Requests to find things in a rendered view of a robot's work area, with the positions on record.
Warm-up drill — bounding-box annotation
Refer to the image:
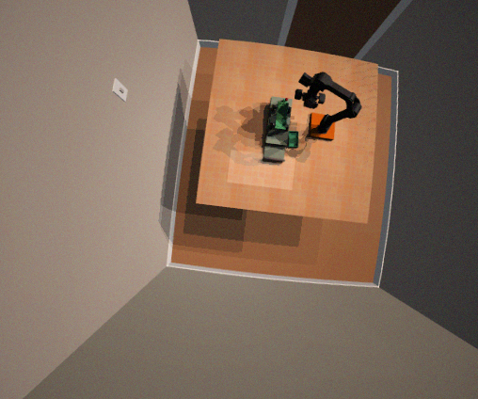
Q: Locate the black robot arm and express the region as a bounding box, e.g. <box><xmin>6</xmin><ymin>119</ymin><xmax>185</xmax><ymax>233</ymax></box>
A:
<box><xmin>298</xmin><ymin>72</ymin><xmax>362</xmax><ymax>134</ymax></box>

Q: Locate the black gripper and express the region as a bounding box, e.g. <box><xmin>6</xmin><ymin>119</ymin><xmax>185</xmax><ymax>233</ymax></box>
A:
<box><xmin>295</xmin><ymin>89</ymin><xmax>326</xmax><ymax>104</ymax></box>

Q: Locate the green tray floor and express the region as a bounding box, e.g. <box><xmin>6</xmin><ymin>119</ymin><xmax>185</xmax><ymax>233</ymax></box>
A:
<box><xmin>289</xmin><ymin>133</ymin><xmax>297</xmax><ymax>146</ymax></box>

